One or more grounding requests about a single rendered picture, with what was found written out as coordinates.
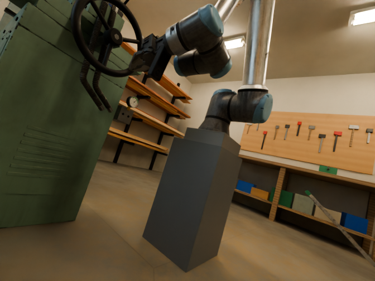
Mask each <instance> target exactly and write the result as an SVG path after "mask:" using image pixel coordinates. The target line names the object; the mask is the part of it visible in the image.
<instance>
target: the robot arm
mask: <svg viewBox="0 0 375 281"><path fill-rule="evenodd" d="M243 1H244V0H219V1H218V2H217V3H216V5H215V6H213V5H212V4H207V5H206V6H204V7H200V8H198V10H197V11H195V12H193V13H192V14H190V15H188V16H187V17H185V18H184V19H182V20H181V21H179V22H177V23H176V24H174V25H172V26H171V27H169V28H167V29H166V33H165V34H164V35H163V36H161V37H159V36H155V35H154V34H153V33H152V34H150V35H149V36H147V37H145V38H144V39H143V40H142V44H141V49H142V51H137V52H135V53H134V54H133V57H132V60H131V62H130V63H129V67H128V69H129V70H130V71H137V72H148V73H147V74H148V75H149V76H150V77H152V78H153V79H154V80H155V81H160V80H161V78H162V76H163V73H164V71H165V69H166V67H167V64H168V63H169V61H170V59H171V56H174V55H176V56H175V57H174V69H175V71H176V73H177V74H178V75H179V76H185V77H187V76H192V75H203V74H210V76H211V77H212V78H213V79H218V78H221V77H223V76H224V75H226V74H227V73H228V72H229V71H230V69H231V67H232V60H231V56H230V55H229V52H228V50H227V47H226V45H225V42H224V40H223V37H222V35H223V33H224V25H225V24H226V22H227V20H228V19H229V17H230V15H231V14H232V12H233V11H234V9H235V8H237V7H239V6H240V5H241V3H242V2H243ZM274 6H275V0H250V7H249V18H248V29H247V40H246V51H245V58H244V69H243V80H242V86H241V87H240V88H239V89H238V92H237V93H236V92H235V91H232V90H230V89H218V90H216V91H215V92H214V93H213V96H212V97H211V100H210V104H209V107H208V110H207V113H206V116H205V119H204V121H203V122H202V124H201V125H200V127H199V128H198V129H206V130H213V131H217V132H224V133H227V135H229V136H230V134H229V126H230V122H242V123H253V124H256V123H264V122H266V121H267V120H268V118H269V117H270V114H271V111H272V106H273V98H272V95H271V94H269V93H268V89H267V88H266V87H265V81H266V72H267V63H268V54H269V48H270V39H271V30H272V21H273V12H274Z"/></svg>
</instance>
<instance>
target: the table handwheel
mask: <svg viewBox="0 0 375 281"><path fill-rule="evenodd" d="M95 1H106V2H109V3H111V4H113V5H115V6H116V7H117V8H119V9H120V10H121V11H122V12H123V13H124V14H125V16H126V17H127V18H128V20H129V21H130V23H131V25H132V27H133V29H134V32H135V35H136V40H135V39H130V38H125V37H122V34H121V33H120V31H119V30H118V29H116V28H110V27H109V25H108V24H107V22H106V20H105V19H104V17H103V15H102V14H101V12H100V10H99V8H98V6H97V4H96V3H95ZM89 3H90V4H91V5H92V7H93V8H94V10H95V12H96V14H97V15H98V17H99V19H100V20H101V22H102V24H103V26H104V28H105V29H106V31H104V33H103V36H100V37H99V38H98V40H97V44H96V47H95V48H99V47H101V46H102V45H108V47H107V50H106V53H105V57H104V60H103V62H102V64H101V63H100V62H99V61H98V60H97V59H96V58H95V57H94V56H93V55H92V53H91V52H90V51H89V49H88V47H87V45H86V43H85V41H84V38H83V35H82V32H81V16H82V12H83V10H84V8H85V7H86V6H87V5H88V4H89ZM71 30H72V33H73V36H74V40H75V42H76V44H77V46H78V48H79V50H80V52H81V53H82V55H83V56H84V57H85V59H86V60H87V61H88V62H89V63H90V64H91V65H92V66H93V67H94V68H96V69H97V70H98V71H100V72H102V73H104V74H106V75H108V76H112V77H126V76H129V75H131V74H132V73H134V71H130V70H129V69H128V68H127V69H124V70H113V69H110V68H108V67H107V63H108V60H109V57H110V53H111V51H112V48H113V47H116V46H120V45H121V44H122V42H129V43H135V44H137V51H142V49H141V44H142V40H143V37H142V33H141V29H140V27H139V25H138V22H137V20H136V19H135V17H134V15H133V14H132V12H131V11H130V10H129V8H128V7H127V6H126V5H125V4H124V3H123V2H122V1H121V0H76V1H75V3H74V5H73V7H72V10H71Z"/></svg>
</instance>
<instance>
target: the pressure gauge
mask: <svg viewBox="0 0 375 281"><path fill-rule="evenodd" d="M134 101H135V102H134ZM126 103H127V105H128V107H127V110H128V111H129V110H130V108H136V107H138V105H139V100H138V98H137V97H136V96H129V97H128V98H127V100H126Z"/></svg>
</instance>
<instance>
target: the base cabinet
mask: <svg viewBox="0 0 375 281"><path fill-rule="evenodd" d="M82 65H83V64H81V63H80V62H78V61H76V60H75V59H73V58H72V57H70V56H68V55H67V54H65V53H63V52H62V51H60V50H59V49H57V48H55V47H54V46H52V45H51V44H49V43H47V42H46V41H44V40H42V39H41V38H39V37H37V36H36V35H34V34H33V33H31V32H30V31H28V30H26V29H25V28H23V27H21V26H20V25H15V26H14V28H13V29H11V30H10V31H9V33H7V34H6V35H5V36H4V37H3V38H2V39H1V40H0V229H1V228H7V227H18V226H28V225H39V224H49V223H56V222H66V221H75V219H76V216H77V214H78V211H79V209H80V206H81V203H82V201H83V198H84V195H85V193H86V189H87V188H88V184H89V182H90V179H91V177H92V174H93V171H94V169H95V165H96V163H97V160H98V158H99V155H100V152H101V150H102V147H103V144H104V142H105V139H106V137H107V134H108V131H109V129H110V125H111V123H112V120H113V118H114V115H115V113H116V110H117V107H118V104H119V101H120V99H121V96H122V94H123V91H124V90H123V89H122V88H120V87H119V86H117V85H115V84H114V83H112V82H110V81H109V80H107V79H106V78H104V77H102V76H100V79H99V87H100V89H101V91H102V93H103V94H104V96H105V97H106V99H107V100H108V102H109V104H110V105H111V107H112V108H113V111H112V112H111V113H109V112H108V111H107V109H106V108H105V109H104V110H103V111H100V110H99V109H98V107H97V106H96V104H95V102H94V101H93V100H92V99H91V96H90V95H89V94H88V93H87V91H86V89H85V88H84V87H83V85H82V84H81V82H80V77H79V76H80V75H79V74H80V72H81V71H80V70H81V68H82ZM94 73H95V72H94V71H93V70H91V69H90V68H89V70H88V74H87V78H86V79H87V81H88V83H89V84H90V86H91V87H92V89H93V84H92V83H93V82H92V81H93V76H94ZM93 91H94V92H95V90H94V89H93ZM96 95H97V94H96ZM97 97H98V96H97ZM98 99H99V100H100V98H99V97H98ZM100 102H101V103H102V101H101V100H100ZM102 104H103V103H102ZM103 106H104V104H103ZM104 107H105V106H104Z"/></svg>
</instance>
